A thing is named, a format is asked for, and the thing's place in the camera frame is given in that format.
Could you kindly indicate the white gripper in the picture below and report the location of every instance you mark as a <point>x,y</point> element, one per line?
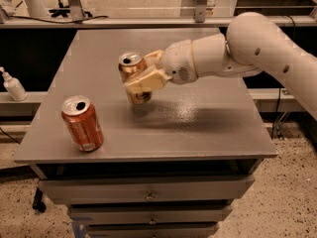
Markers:
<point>178,62</point>

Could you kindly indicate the gold orange soda can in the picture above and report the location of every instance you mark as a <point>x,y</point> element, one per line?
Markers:
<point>131,64</point>

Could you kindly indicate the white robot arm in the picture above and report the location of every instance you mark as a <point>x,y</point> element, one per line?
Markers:
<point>252,44</point>

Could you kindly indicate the red coke can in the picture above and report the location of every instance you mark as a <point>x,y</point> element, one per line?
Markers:
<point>80,118</point>

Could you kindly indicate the grey drawer cabinet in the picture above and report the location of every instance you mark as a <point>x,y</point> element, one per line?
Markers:
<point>210,127</point>

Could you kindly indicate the top grey drawer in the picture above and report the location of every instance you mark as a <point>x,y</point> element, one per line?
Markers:
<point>135,190</point>

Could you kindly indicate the grey drawer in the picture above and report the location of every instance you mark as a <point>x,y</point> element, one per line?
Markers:
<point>135,190</point>
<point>168,230</point>
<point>150,214</point>

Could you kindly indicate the white pump bottle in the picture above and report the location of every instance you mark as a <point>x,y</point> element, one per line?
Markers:
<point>13,86</point>

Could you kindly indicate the middle grey drawer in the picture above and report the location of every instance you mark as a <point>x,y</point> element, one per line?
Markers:
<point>150,214</point>

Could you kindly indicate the bottom grey drawer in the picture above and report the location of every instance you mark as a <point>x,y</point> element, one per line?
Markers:
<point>168,230</point>

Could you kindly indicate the black caster wheel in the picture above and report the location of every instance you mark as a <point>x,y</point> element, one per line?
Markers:
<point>38,204</point>

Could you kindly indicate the grey metal post bracket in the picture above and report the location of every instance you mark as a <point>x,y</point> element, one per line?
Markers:
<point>200,11</point>

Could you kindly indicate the grey metal post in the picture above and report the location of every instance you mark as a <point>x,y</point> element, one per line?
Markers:
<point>76,10</point>

